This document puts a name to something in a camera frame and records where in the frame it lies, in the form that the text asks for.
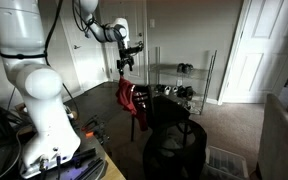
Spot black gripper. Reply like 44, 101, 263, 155
117, 45, 143, 77

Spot red clothing with white print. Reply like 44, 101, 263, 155
115, 76, 148, 131

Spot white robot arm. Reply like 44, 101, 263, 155
0, 0, 81, 179

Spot black mesh laundry bag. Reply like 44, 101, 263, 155
143, 120, 207, 180

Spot white door left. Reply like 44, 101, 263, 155
59, 0, 108, 93

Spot white door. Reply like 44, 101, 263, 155
59, 0, 108, 93
219, 0, 288, 103

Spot white sneaker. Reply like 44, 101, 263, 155
163, 86, 171, 95

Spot black metal chair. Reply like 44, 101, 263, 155
131, 85, 190, 141

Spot black shoes on top shelf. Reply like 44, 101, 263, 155
177, 63, 193, 74

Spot black shoes on shelf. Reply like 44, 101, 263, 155
177, 86, 194, 100
177, 63, 193, 74

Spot black shoes on middle shelf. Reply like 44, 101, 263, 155
177, 86, 194, 100

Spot white plastic basket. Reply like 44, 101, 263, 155
203, 146, 249, 180

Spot white door right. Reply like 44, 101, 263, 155
219, 0, 288, 103

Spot grey sofa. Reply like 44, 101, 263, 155
257, 94, 288, 180

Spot wire shoe rack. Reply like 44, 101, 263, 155
148, 47, 217, 115

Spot orange handled clamp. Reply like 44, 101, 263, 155
81, 115, 110, 145

